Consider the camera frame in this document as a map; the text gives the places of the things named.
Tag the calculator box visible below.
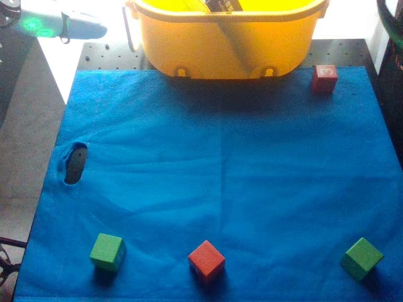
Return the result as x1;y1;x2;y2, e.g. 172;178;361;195
204;0;243;14

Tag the yellow plastic bin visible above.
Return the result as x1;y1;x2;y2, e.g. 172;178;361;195
122;0;330;81

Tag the blue cloth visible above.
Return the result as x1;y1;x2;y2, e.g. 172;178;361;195
12;65;403;302

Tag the plain red cube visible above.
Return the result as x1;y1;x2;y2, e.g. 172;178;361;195
188;240;226;282

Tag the green cube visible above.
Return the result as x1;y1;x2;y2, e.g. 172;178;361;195
89;233;127;273
339;237;384;282

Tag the red cube with number three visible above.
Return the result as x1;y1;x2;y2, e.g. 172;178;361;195
310;64;339;94

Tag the tangled black cable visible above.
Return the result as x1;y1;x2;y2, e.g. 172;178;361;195
0;248;20;288

